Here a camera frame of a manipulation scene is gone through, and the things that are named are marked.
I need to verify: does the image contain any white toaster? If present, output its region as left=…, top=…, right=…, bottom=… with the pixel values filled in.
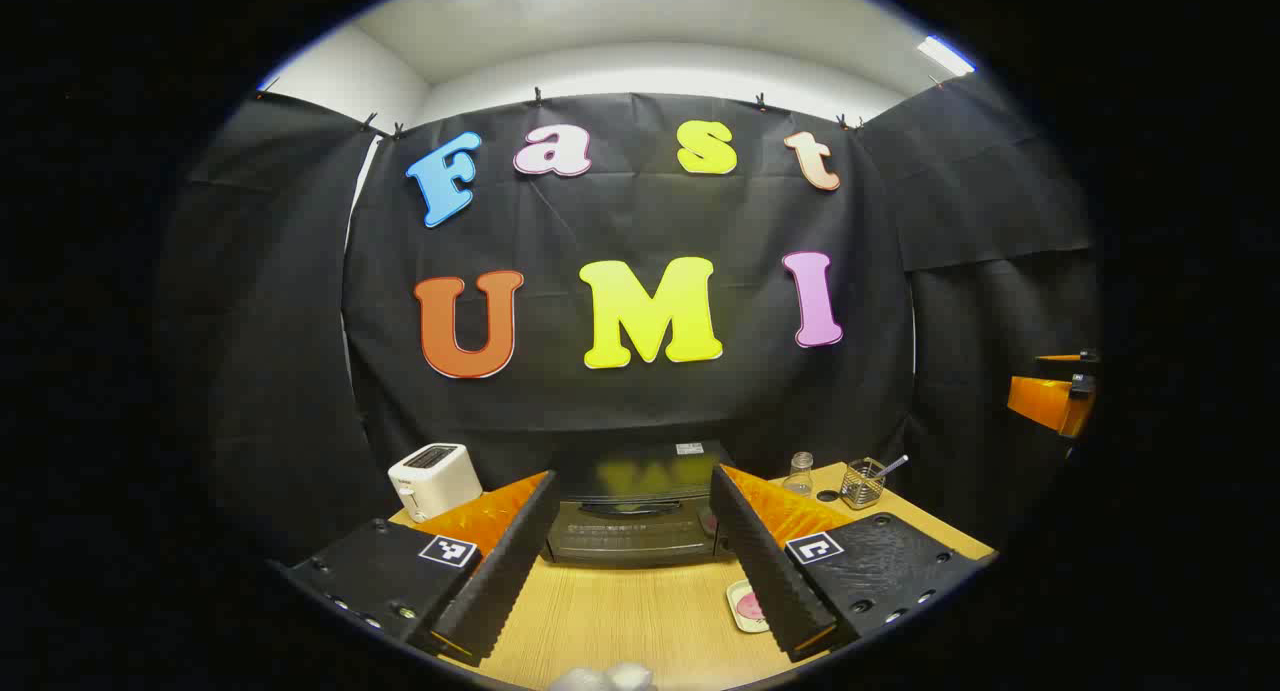
left=388, top=443, right=484, bottom=524

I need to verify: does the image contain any black electric oven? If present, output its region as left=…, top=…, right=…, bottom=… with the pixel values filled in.
left=543, top=441, right=738, bottom=570

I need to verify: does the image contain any wire mesh utensil holder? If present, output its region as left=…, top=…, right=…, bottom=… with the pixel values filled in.
left=840, top=458, right=887, bottom=510

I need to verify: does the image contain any white rectangular food plate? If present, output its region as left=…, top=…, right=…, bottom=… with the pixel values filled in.
left=726, top=579, right=773, bottom=634

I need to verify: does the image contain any black backdrop cloth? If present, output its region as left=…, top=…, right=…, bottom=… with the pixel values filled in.
left=160, top=76, right=1101, bottom=572

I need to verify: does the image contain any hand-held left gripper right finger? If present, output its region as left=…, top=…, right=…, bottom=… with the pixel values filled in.
left=708, top=463, right=986, bottom=664

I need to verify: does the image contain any ceiling light panel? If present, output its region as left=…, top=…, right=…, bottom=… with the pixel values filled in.
left=918, top=35, right=976, bottom=77

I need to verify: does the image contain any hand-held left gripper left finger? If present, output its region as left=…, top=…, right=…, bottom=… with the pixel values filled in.
left=285, top=469, right=561, bottom=669

